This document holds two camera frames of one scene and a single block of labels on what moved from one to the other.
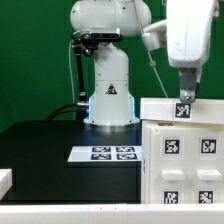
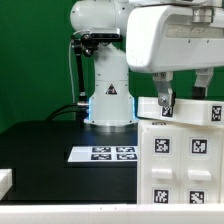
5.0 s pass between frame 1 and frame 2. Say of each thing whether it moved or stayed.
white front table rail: stayed
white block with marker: stayed
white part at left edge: stayed
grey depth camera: stayed
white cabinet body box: stayed
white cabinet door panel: moved
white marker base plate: stayed
